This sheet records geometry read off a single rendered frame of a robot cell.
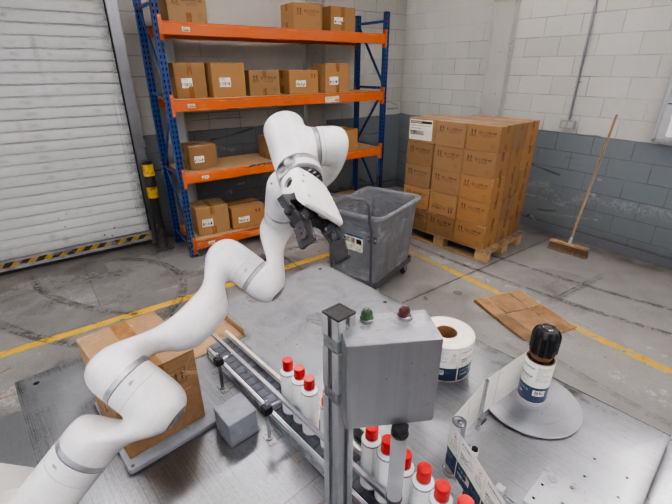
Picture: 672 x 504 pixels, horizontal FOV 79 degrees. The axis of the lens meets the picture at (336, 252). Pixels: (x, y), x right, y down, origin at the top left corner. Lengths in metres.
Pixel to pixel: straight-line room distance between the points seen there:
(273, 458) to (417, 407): 0.66
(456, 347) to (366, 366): 0.79
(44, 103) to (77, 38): 0.68
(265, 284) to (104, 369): 0.41
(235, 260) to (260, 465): 0.61
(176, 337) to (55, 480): 0.36
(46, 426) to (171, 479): 0.51
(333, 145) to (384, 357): 0.40
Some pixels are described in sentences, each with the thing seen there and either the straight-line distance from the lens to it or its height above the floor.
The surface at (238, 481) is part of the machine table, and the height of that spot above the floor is 0.83.
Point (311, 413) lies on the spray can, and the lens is 1.28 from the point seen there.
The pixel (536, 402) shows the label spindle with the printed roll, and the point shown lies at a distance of 1.52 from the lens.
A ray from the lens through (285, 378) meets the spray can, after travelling 1.30.
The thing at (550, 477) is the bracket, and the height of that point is 1.15.
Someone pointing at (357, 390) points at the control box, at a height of 1.38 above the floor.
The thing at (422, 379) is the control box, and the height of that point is 1.39.
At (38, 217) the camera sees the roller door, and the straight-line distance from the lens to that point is 5.05.
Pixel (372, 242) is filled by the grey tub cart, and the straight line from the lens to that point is 3.35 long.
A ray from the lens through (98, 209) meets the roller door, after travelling 5.07.
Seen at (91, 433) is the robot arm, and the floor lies 1.19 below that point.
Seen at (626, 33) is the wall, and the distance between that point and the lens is 5.36.
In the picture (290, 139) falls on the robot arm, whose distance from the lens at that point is 0.78.
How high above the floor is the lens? 1.89
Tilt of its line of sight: 24 degrees down
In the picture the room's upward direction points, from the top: straight up
